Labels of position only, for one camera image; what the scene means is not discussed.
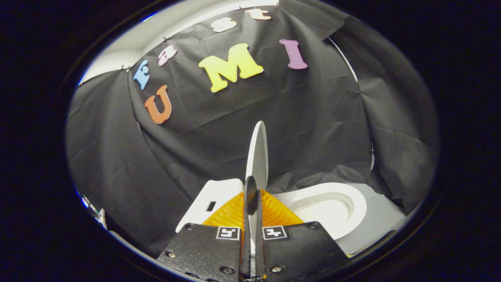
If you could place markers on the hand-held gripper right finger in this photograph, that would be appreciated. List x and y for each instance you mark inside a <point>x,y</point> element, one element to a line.
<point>297,250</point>

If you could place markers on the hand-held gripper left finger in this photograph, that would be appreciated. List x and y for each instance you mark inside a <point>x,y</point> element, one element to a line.
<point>207,250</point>

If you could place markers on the black backdrop cloth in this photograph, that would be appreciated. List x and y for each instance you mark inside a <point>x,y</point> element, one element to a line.
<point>235,117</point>

